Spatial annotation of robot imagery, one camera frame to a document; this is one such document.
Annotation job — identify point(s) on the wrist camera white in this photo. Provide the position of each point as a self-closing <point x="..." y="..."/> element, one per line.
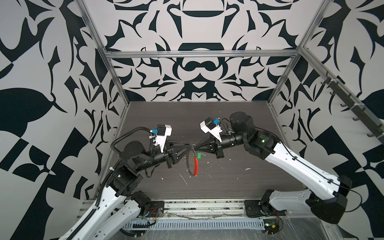
<point x="159" y="136"/>
<point x="212" y="126"/>

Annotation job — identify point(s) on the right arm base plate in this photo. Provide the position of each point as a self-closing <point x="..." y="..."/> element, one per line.
<point x="259" y="208"/>

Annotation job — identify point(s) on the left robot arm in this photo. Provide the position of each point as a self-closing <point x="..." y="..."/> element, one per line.
<point x="118" y="202"/>

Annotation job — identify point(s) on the black wall hook rack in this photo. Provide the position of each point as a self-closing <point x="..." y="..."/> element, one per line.
<point x="351" y="102"/>

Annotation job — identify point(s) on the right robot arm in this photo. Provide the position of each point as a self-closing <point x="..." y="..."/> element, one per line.
<point x="325" y="194"/>

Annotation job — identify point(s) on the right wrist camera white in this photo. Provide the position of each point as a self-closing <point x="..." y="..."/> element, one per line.
<point x="212" y="126"/>

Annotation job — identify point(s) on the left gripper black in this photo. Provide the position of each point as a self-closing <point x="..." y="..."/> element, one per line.
<point x="171" y="147"/>

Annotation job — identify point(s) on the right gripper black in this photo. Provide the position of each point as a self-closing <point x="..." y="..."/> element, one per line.
<point x="211" y="144"/>

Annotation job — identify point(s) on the white slotted cable duct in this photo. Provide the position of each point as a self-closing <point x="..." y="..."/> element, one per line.
<point x="207" y="224"/>

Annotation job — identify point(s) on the small green circuit board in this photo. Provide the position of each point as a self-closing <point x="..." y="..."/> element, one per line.
<point x="272" y="227"/>

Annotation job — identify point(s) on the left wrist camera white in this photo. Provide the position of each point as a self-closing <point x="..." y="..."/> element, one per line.
<point x="159" y="136"/>

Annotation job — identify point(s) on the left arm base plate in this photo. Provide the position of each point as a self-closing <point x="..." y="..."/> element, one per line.
<point x="154" y="209"/>

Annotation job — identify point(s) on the aluminium front rail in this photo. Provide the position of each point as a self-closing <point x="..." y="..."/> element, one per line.
<point x="219" y="208"/>

